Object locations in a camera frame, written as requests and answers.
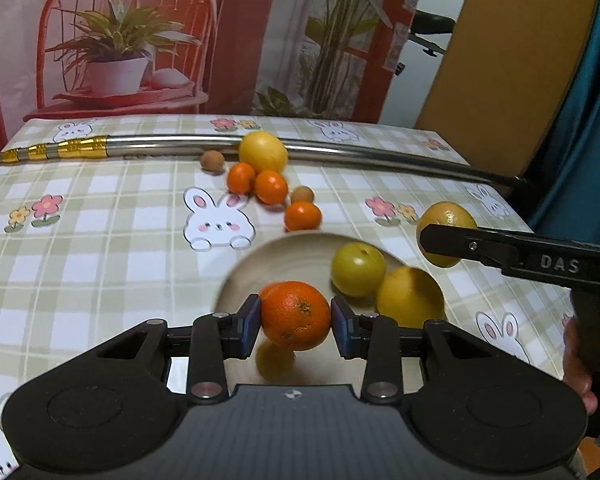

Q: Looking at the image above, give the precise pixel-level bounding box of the large yellow lemon front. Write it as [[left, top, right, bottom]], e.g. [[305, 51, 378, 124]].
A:
[[376, 266, 446, 328]]

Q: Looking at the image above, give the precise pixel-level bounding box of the checkered bunny tablecloth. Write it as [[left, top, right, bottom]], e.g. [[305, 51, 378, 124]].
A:
[[0, 115, 572, 479]]

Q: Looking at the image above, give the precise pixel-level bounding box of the brown longan near lemon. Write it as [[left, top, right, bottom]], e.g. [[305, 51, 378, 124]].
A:
[[290, 185, 315, 204]]

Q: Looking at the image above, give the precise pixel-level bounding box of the printed plant chair backdrop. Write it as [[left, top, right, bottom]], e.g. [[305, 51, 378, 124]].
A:
[[0, 0, 418, 149]]

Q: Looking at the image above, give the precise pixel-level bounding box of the white ceramic plate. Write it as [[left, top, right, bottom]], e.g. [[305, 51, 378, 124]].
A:
[[166, 231, 449, 396]]

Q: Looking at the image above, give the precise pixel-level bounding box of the yellow wooden door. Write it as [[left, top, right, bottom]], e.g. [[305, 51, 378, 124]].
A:
[[416, 0, 597, 177]]

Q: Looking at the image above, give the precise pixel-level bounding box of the brown longan by pole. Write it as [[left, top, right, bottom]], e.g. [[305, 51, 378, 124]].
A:
[[199, 150, 225, 174]]

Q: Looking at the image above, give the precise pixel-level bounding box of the right human hand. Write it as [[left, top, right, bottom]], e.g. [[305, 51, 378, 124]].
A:
[[562, 318, 598, 415]]

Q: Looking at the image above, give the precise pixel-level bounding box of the telescopic steel gold pole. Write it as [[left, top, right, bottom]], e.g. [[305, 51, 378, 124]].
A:
[[0, 132, 527, 187]]

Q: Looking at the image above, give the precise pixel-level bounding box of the small orange mandarin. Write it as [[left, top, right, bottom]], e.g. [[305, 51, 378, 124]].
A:
[[226, 162, 257, 195], [253, 170, 288, 205], [259, 281, 332, 351]]

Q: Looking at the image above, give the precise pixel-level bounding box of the black bicycle seat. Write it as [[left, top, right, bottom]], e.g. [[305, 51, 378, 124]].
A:
[[390, 10, 456, 76]]

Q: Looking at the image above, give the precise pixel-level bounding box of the orange mandarin near gripper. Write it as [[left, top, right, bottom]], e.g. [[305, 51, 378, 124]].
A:
[[284, 200, 323, 232]]

